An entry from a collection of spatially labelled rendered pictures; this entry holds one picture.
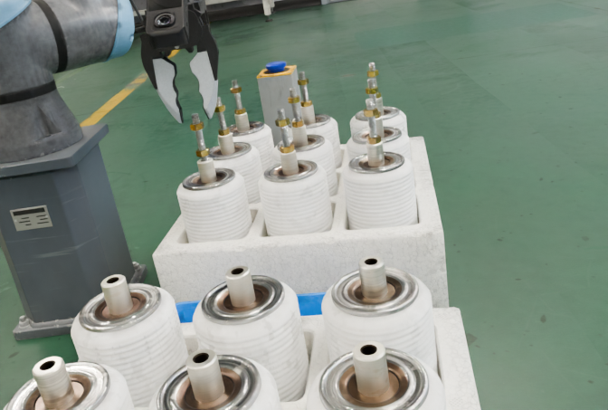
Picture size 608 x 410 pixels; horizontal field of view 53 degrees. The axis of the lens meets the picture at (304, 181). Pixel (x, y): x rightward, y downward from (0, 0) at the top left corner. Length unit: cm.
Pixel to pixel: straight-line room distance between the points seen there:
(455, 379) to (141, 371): 27
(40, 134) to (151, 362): 52
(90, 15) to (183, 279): 45
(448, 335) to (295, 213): 30
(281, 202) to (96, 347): 34
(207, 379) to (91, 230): 62
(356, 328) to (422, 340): 6
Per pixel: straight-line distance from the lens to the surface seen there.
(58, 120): 102
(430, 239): 78
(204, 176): 85
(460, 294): 99
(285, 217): 81
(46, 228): 103
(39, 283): 108
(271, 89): 119
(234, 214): 84
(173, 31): 72
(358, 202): 80
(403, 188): 80
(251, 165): 94
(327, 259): 80
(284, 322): 53
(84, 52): 104
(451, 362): 57
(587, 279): 104
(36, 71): 101
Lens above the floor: 54
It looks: 21 degrees down
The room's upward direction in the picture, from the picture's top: 9 degrees counter-clockwise
